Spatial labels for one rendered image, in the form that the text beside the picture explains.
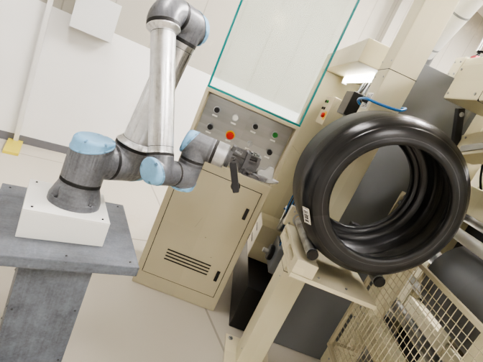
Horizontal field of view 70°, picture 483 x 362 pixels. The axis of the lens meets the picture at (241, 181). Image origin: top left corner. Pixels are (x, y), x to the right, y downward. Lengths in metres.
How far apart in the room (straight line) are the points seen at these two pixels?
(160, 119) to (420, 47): 1.10
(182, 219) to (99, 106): 2.07
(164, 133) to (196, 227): 1.00
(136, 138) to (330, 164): 0.75
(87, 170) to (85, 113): 2.52
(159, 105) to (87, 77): 2.63
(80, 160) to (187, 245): 0.99
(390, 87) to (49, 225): 1.43
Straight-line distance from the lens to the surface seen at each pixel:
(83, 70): 3.76
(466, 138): 1.70
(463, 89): 1.62
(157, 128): 1.16
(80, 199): 1.38
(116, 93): 3.81
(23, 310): 1.61
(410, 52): 1.66
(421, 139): 1.25
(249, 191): 1.96
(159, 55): 1.23
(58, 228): 1.37
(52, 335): 1.70
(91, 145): 1.33
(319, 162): 1.19
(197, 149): 1.22
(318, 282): 1.39
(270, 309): 1.88
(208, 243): 2.09
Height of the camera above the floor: 1.36
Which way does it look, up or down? 15 degrees down
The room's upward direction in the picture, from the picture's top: 24 degrees clockwise
